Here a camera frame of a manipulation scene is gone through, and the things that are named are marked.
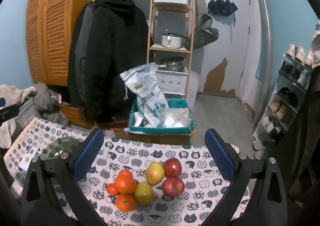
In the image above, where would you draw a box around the steel pot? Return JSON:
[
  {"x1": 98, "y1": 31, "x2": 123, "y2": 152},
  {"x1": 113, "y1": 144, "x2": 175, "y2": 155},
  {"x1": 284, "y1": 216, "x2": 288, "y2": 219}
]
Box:
[{"x1": 158, "y1": 56, "x2": 186, "y2": 72}]

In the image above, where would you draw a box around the dark blue folded umbrella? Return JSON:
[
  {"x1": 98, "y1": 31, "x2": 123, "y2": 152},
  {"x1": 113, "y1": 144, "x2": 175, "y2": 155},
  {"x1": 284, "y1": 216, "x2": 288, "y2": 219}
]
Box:
[{"x1": 207, "y1": 0, "x2": 238, "y2": 27}]

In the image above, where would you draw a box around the white rice bag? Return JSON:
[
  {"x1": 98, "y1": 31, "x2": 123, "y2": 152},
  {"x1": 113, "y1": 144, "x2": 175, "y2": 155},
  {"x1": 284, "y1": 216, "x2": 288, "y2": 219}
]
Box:
[{"x1": 120, "y1": 63, "x2": 169, "y2": 127}]

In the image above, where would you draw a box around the clear plastic bag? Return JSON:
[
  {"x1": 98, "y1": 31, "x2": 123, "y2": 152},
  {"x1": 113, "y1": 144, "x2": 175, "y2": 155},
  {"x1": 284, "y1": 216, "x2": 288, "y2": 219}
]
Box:
[{"x1": 158, "y1": 107, "x2": 192, "y2": 129}]

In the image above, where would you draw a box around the white enamel pot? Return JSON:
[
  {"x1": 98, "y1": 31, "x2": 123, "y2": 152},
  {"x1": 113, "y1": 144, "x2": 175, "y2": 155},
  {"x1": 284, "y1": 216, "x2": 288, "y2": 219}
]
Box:
[{"x1": 161, "y1": 32, "x2": 188, "y2": 49}]

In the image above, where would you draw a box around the dark hanging garment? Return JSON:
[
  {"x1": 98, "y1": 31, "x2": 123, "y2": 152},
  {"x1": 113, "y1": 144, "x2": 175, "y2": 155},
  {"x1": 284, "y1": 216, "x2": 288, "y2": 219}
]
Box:
[{"x1": 272, "y1": 73, "x2": 320, "y2": 200}]

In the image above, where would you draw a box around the pale blue door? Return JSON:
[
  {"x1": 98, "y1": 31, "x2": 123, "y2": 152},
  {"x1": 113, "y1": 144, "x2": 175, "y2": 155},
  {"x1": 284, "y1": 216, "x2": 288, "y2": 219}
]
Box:
[{"x1": 200, "y1": 0, "x2": 251, "y2": 98}]

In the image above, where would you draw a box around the large cardboard box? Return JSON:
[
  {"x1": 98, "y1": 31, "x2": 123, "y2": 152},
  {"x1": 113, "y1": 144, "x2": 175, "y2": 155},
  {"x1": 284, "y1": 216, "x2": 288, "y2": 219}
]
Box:
[{"x1": 124, "y1": 127, "x2": 194, "y2": 145}]

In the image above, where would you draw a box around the grey padded garment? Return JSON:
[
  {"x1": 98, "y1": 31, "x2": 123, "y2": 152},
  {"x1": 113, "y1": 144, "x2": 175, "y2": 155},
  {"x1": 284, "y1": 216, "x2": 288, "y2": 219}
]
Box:
[{"x1": 34, "y1": 83, "x2": 71, "y2": 127}]

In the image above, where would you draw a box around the grey metal pipe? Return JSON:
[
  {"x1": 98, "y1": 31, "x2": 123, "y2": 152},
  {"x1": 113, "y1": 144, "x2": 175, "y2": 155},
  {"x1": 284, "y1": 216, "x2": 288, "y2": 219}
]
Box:
[{"x1": 252, "y1": 0, "x2": 272, "y2": 122}]

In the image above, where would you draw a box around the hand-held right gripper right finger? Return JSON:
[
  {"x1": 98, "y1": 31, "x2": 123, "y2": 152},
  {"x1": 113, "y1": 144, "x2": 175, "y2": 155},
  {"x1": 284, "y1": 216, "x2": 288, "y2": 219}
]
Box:
[{"x1": 204, "y1": 128, "x2": 288, "y2": 226}]

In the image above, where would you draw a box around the wooden wardrobe drawer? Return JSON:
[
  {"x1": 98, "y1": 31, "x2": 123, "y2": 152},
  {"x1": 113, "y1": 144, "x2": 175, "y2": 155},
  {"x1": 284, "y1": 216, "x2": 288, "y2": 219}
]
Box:
[{"x1": 59, "y1": 104, "x2": 88, "y2": 128}]

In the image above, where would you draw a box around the green glass plate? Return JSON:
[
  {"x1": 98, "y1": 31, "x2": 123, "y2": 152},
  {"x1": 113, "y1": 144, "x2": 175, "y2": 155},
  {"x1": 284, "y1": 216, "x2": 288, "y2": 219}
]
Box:
[{"x1": 40, "y1": 137, "x2": 81, "y2": 161}]

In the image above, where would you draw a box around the olive green hanging bag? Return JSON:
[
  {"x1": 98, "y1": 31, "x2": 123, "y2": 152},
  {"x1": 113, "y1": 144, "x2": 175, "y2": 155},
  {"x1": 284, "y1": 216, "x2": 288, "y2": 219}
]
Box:
[{"x1": 193, "y1": 14, "x2": 220, "y2": 51}]

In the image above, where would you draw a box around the shoe rack with shoes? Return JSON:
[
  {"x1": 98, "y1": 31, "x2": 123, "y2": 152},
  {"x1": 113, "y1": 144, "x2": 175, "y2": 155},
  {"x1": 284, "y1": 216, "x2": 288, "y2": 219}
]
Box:
[{"x1": 252, "y1": 43, "x2": 320, "y2": 159}]

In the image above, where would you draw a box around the grey laundry bag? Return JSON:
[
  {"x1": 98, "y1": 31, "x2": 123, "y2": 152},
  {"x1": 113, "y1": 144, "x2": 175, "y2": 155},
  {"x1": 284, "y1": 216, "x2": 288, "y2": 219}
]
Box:
[{"x1": 15, "y1": 98, "x2": 38, "y2": 137}]

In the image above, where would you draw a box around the white paper card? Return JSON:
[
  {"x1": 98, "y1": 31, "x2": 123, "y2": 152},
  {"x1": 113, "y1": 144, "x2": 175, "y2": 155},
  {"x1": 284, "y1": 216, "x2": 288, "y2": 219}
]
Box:
[{"x1": 19, "y1": 146, "x2": 39, "y2": 170}]

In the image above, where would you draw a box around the small orange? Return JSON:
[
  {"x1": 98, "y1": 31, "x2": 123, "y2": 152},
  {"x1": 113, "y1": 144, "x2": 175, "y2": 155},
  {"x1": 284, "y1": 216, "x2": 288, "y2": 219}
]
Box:
[{"x1": 106, "y1": 183, "x2": 120, "y2": 196}]

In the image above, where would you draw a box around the wooden louvered wardrobe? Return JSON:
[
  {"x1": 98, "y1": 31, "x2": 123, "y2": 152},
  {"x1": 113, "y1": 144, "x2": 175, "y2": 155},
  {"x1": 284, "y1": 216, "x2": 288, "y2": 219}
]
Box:
[{"x1": 25, "y1": 0, "x2": 95, "y2": 86}]

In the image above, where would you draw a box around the white patterned storage box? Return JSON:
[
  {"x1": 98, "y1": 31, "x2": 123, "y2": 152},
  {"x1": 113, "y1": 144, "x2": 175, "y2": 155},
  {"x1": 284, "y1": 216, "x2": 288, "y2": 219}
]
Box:
[{"x1": 156, "y1": 66, "x2": 189, "y2": 95}]

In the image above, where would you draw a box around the beige garment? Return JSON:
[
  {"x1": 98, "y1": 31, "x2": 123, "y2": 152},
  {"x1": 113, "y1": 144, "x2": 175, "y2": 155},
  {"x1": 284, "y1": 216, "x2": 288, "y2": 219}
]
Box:
[{"x1": 0, "y1": 84, "x2": 38, "y2": 149}]

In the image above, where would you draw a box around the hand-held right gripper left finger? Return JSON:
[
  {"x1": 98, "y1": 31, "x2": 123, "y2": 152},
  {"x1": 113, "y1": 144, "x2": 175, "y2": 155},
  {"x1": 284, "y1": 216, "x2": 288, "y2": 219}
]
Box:
[{"x1": 21, "y1": 128, "x2": 105, "y2": 226}]

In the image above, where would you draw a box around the black hooded coat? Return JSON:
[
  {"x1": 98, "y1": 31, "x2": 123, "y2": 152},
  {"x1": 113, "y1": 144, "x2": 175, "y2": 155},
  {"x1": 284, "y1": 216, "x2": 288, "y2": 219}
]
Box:
[{"x1": 87, "y1": 0, "x2": 150, "y2": 123}]

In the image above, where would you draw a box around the dark grey jacket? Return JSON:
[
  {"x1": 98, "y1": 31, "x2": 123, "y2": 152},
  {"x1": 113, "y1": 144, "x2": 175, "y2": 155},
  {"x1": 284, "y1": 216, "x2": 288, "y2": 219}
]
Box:
[{"x1": 67, "y1": 2, "x2": 98, "y2": 109}]

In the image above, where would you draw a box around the cat print tablecloth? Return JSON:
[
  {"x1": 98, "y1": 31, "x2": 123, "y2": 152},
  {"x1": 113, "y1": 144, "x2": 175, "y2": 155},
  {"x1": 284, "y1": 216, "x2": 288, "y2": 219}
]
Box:
[{"x1": 4, "y1": 117, "x2": 250, "y2": 226}]

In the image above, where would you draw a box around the wooden ladder shelf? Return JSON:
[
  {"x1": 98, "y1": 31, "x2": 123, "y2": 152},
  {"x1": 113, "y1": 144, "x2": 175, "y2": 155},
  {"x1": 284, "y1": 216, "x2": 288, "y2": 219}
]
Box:
[{"x1": 146, "y1": 0, "x2": 196, "y2": 99}]

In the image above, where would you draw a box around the red apple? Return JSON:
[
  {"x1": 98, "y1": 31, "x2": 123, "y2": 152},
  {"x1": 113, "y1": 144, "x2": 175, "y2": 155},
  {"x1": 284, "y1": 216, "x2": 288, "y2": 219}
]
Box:
[
  {"x1": 163, "y1": 158, "x2": 183, "y2": 178},
  {"x1": 162, "y1": 177, "x2": 185, "y2": 198}
]

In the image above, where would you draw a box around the teal plastic basket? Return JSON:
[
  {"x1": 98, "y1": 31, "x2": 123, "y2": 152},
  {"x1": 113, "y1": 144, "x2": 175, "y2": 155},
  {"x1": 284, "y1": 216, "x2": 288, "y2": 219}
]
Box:
[{"x1": 128, "y1": 98, "x2": 196, "y2": 135}]

